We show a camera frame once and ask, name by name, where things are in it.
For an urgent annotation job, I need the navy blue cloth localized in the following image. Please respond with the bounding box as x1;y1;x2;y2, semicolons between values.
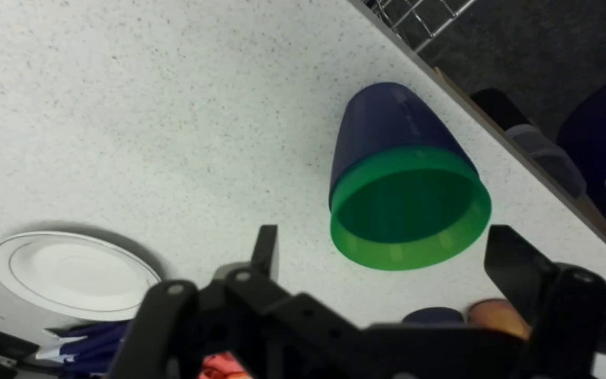
35;318;145;379

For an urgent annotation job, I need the orange cloth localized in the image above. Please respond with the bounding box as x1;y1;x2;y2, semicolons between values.
198;352;251;379

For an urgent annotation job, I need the white plate with silver rim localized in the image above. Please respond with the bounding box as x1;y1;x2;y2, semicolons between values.
0;228;166;324

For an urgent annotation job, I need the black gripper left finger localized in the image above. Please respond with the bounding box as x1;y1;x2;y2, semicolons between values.
248;224;283;283

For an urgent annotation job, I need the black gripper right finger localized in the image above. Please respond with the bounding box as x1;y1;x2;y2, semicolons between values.
481;224;581;320

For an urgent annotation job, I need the grey wire dishwasher rack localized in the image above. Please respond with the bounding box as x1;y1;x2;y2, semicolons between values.
361;0;479;57

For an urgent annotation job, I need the green plastic cup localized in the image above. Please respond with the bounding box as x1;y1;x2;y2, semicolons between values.
326;143;495;274

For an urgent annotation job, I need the dark blue plastic cup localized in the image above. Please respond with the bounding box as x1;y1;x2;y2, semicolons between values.
326;81;471;213

